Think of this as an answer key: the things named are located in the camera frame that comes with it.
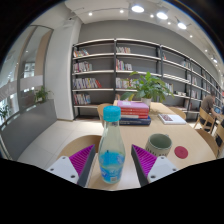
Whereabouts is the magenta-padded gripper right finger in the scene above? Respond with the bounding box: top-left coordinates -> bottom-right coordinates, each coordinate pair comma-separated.
130,144 -> 180,188

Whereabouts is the group of ceiling lights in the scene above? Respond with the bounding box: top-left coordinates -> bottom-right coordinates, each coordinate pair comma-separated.
86,3 -> 219,64

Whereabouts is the red book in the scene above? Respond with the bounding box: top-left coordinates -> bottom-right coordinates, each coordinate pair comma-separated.
119,108 -> 150,120

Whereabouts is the pink book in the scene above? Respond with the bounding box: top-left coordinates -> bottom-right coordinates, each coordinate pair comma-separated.
116,100 -> 150,112

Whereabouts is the flat round red coaster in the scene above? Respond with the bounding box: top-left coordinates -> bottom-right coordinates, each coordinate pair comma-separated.
173,145 -> 189,160

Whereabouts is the small potted plant by window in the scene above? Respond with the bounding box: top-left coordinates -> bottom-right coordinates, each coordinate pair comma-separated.
33,85 -> 53,104

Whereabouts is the group of slatted wooden chairs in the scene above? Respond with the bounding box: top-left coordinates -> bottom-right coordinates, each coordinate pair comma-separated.
193,106 -> 224,148

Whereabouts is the clear bottle with blue cap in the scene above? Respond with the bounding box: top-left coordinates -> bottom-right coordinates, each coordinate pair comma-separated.
97,105 -> 127,185

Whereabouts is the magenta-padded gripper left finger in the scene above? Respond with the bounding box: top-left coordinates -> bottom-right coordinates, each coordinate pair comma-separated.
45,144 -> 97,188

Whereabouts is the green potted table plant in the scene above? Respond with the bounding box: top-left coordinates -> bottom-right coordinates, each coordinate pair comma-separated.
120,70 -> 174,108

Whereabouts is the grey shelf unit with books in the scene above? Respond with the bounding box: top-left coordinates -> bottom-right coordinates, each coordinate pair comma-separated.
71,37 -> 224,122

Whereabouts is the grey-green patterned ceramic mug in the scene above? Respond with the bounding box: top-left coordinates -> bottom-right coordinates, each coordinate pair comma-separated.
145,133 -> 173,158

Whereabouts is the white open magazine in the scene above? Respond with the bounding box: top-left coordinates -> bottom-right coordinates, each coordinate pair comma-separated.
157,113 -> 187,126

